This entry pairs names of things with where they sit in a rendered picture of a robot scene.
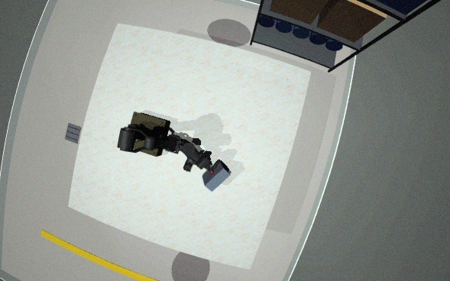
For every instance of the dark navy sloped panel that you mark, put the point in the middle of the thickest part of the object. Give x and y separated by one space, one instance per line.
220 174

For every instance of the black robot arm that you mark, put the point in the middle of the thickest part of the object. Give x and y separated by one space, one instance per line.
132 133

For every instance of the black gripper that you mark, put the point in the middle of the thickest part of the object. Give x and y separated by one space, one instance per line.
201 162

